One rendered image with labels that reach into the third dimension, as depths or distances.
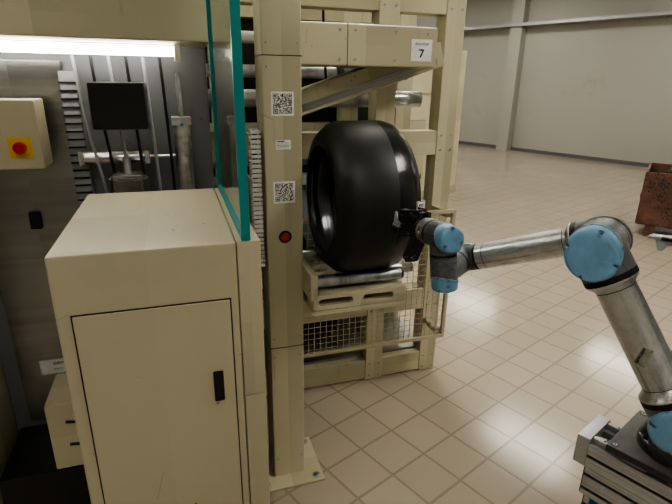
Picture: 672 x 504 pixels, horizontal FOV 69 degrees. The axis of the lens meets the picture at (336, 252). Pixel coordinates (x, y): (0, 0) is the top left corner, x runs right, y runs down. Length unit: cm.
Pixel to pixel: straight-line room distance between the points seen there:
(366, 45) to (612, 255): 124
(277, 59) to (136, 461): 118
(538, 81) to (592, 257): 1182
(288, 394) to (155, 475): 87
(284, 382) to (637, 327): 126
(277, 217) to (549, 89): 1139
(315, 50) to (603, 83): 1064
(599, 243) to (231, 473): 99
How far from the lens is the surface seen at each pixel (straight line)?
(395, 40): 207
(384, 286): 184
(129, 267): 103
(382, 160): 164
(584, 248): 119
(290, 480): 226
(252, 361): 114
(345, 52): 199
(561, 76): 1269
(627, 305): 123
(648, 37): 1209
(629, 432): 158
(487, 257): 143
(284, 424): 212
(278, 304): 183
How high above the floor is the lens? 158
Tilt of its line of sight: 19 degrees down
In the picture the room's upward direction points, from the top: 1 degrees clockwise
